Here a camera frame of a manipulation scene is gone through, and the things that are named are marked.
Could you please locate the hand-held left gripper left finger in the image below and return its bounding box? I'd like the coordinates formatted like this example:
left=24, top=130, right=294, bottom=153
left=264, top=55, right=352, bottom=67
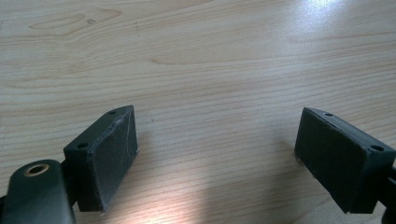
left=63, top=105, right=140, bottom=216

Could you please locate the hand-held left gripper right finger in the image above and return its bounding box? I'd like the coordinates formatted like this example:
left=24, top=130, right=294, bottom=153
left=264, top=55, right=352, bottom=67
left=293, top=106, right=396, bottom=215

